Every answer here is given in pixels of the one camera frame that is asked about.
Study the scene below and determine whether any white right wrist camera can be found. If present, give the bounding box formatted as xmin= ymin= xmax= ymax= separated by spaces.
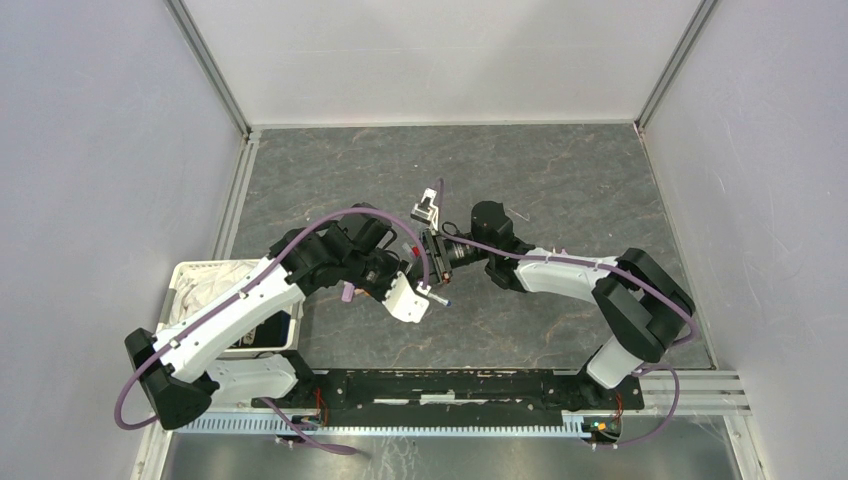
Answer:
xmin=410 ymin=188 xmax=440 ymax=232

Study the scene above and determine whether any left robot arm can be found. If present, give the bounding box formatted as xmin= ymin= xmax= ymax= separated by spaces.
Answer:
xmin=113 ymin=204 xmax=433 ymax=431

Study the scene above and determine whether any white cable duct strip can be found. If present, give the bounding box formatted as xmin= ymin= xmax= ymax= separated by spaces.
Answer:
xmin=173 ymin=413 xmax=587 ymax=439

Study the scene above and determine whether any black item in basket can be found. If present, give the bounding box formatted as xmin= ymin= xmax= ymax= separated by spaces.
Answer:
xmin=233 ymin=311 xmax=291 ymax=349

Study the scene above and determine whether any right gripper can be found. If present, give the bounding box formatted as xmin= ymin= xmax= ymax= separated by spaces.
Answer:
xmin=412 ymin=229 xmax=492 ymax=290

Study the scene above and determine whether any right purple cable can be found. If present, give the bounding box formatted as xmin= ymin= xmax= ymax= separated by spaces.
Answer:
xmin=433 ymin=177 xmax=698 ymax=450

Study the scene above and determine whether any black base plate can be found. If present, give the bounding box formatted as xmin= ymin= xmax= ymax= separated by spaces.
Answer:
xmin=273 ymin=369 xmax=645 ymax=427

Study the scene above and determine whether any white cloth in basket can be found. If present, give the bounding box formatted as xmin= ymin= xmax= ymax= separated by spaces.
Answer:
xmin=159 ymin=259 xmax=259 ymax=329

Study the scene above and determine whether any pink pen cap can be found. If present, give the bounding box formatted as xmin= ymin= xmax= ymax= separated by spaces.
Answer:
xmin=341 ymin=282 xmax=356 ymax=303

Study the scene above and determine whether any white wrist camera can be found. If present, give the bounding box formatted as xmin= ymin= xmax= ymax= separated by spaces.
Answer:
xmin=410 ymin=188 xmax=440 ymax=232
xmin=382 ymin=272 xmax=430 ymax=324

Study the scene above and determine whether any white plastic basket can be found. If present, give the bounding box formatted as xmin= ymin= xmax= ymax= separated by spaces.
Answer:
xmin=156 ymin=259 xmax=303 ymax=359

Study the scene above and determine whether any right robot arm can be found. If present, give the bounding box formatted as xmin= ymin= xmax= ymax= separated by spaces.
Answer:
xmin=411 ymin=190 xmax=698 ymax=408

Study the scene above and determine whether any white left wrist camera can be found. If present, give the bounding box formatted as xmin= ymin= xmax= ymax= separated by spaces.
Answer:
xmin=382 ymin=272 xmax=430 ymax=324

